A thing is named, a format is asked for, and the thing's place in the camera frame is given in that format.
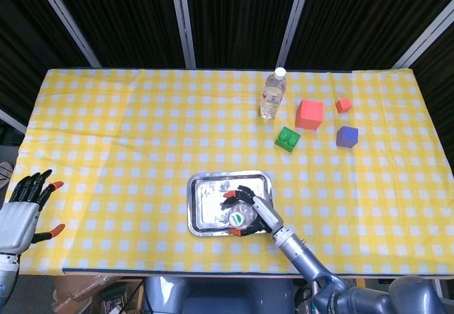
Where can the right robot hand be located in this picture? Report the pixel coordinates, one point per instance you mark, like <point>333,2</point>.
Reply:
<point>269,218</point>

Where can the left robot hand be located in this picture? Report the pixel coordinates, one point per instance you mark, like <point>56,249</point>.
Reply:
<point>16,225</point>

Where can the bottle with green cap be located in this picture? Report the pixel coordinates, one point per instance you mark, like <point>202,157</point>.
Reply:
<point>241,216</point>

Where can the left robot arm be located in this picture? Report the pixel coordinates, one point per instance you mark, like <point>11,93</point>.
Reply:
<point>6,275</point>

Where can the rectangular metal tray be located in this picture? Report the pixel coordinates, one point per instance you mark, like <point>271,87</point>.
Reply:
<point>209,204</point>

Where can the bottle with white cap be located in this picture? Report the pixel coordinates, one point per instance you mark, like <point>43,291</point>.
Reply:
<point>272,98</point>

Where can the green building brick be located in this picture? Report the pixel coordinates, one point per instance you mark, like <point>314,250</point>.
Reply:
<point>287,139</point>

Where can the brown cardboard box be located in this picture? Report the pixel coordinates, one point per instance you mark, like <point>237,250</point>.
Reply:
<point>78,292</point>

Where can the blue-grey robot torso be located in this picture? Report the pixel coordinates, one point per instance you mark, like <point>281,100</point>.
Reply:
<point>213,300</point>

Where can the large orange cube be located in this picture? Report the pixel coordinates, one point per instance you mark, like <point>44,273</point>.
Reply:
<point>308,115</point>

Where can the purple cube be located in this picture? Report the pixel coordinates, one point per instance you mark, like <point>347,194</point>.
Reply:
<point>347,137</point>

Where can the yellow checked tablecloth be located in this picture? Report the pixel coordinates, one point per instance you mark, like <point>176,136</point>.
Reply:
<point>124,151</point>

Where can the small orange cube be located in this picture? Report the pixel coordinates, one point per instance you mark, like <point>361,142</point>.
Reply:
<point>343,106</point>

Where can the grey aluminium frame post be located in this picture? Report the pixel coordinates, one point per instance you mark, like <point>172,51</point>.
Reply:
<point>294,20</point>
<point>12,122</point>
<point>425,37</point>
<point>67,20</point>
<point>182,20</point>

